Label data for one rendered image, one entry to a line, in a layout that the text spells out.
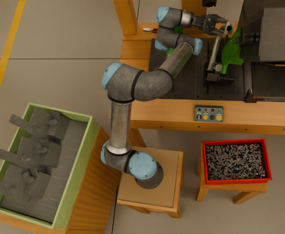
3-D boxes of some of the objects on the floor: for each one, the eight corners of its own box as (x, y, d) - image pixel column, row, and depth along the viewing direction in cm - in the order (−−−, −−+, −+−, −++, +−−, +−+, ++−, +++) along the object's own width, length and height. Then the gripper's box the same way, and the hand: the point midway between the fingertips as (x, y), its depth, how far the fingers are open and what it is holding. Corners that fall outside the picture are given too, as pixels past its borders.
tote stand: (101, 239, 228) (61, 242, 156) (44, 221, 240) (-19, 215, 167) (126, 157, 250) (101, 126, 178) (72, 144, 262) (28, 110, 189)
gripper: (188, 32, 132) (232, 41, 135) (195, 7, 128) (239, 17, 132) (184, 31, 140) (225, 39, 143) (189, 7, 136) (231, 16, 140)
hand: (227, 27), depth 140 cm, fingers closed on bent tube, 3 cm apart
